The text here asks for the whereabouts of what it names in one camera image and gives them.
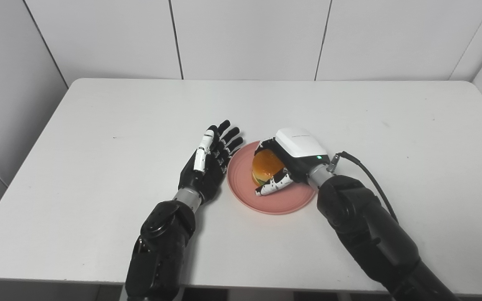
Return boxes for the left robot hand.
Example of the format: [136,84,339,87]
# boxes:
[178,120,244,204]

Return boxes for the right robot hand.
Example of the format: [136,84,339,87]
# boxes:
[254,128,331,196]

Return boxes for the toy hamburger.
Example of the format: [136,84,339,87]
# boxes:
[252,149,285,187]

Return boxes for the pink plate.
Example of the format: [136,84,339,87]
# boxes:
[227,140,317,215]

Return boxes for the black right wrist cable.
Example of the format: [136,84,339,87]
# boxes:
[328,151,399,224]

